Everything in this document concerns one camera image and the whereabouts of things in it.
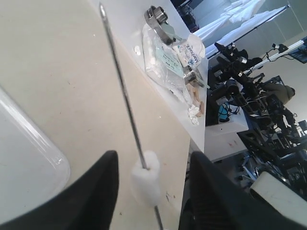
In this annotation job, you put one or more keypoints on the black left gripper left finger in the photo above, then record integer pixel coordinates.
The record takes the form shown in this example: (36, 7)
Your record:
(88, 204)

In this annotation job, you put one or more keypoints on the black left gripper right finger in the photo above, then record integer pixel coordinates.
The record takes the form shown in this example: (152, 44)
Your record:
(215, 203)

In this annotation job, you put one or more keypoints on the white marshmallow bottom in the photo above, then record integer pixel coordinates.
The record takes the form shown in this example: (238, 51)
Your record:
(145, 186)

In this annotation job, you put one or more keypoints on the thin metal skewer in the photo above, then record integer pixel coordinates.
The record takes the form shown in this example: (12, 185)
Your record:
(124, 91)

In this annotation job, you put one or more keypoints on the white plastic tray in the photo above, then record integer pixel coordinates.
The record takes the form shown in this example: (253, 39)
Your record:
(32, 169)

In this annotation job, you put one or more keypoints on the crumpled white tissue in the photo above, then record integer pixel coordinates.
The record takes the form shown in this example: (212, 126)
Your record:
(192, 113)

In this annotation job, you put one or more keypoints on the background robot equipment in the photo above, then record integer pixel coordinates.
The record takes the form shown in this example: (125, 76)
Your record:
(275, 140)

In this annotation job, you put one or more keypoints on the clear plastic marshmallow bag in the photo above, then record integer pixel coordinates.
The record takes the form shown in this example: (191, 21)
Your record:
(176, 66)

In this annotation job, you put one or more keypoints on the white side table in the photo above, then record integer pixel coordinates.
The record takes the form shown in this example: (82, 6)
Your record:
(126, 18)

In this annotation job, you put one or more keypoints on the metal clamp on bag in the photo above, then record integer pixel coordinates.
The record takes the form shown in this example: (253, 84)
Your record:
(156, 18)

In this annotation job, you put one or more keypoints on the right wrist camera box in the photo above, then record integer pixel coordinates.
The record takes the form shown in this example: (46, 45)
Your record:
(277, 194)

